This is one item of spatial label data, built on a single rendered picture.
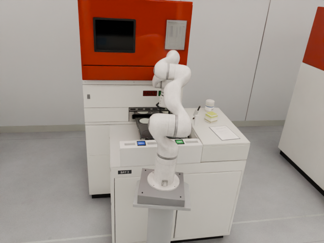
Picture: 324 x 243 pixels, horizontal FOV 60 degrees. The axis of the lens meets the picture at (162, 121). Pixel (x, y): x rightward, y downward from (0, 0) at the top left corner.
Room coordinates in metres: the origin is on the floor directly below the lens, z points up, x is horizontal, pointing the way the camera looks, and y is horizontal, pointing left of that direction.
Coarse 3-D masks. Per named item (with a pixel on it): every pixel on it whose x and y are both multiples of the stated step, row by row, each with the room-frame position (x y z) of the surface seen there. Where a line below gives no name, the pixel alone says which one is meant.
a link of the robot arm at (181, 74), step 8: (176, 64) 1.69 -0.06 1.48; (176, 72) 1.64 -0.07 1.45; (184, 72) 1.63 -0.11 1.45; (176, 80) 1.57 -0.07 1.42; (184, 80) 1.60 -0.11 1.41; (168, 88) 1.52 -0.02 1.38; (176, 88) 1.52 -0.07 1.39; (168, 96) 1.47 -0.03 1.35; (176, 96) 1.47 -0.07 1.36; (168, 104) 1.45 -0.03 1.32; (176, 104) 1.42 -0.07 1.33; (176, 112) 1.41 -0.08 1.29; (184, 112) 1.37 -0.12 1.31; (176, 120) 1.32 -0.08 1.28; (184, 120) 1.32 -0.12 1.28; (176, 128) 1.29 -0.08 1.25; (184, 128) 1.30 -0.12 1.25; (176, 136) 1.31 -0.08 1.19; (184, 136) 1.31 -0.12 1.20
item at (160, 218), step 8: (136, 184) 1.36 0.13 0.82; (184, 184) 1.40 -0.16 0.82; (136, 192) 1.29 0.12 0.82; (136, 200) 1.22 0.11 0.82; (152, 208) 1.29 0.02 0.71; (160, 208) 1.19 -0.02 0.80; (168, 208) 1.19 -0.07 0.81; (176, 208) 1.19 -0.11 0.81; (184, 208) 1.19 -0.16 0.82; (152, 216) 1.29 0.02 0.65; (160, 216) 1.27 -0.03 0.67; (168, 216) 1.28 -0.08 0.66; (152, 224) 1.28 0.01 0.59; (160, 224) 1.27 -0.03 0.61; (168, 224) 1.29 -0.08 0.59; (152, 232) 1.28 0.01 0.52; (160, 232) 1.27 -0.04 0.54; (168, 232) 1.29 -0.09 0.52; (152, 240) 1.28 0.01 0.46; (160, 240) 1.27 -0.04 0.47; (168, 240) 1.30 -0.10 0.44
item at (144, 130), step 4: (140, 124) 2.01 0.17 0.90; (144, 124) 2.02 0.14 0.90; (140, 128) 1.94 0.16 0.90; (144, 128) 1.95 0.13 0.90; (140, 132) 1.88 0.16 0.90; (144, 132) 1.89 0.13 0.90; (148, 132) 1.89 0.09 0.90; (144, 136) 1.82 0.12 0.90; (148, 136) 1.82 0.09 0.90; (152, 136) 1.83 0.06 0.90; (168, 136) 1.84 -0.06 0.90
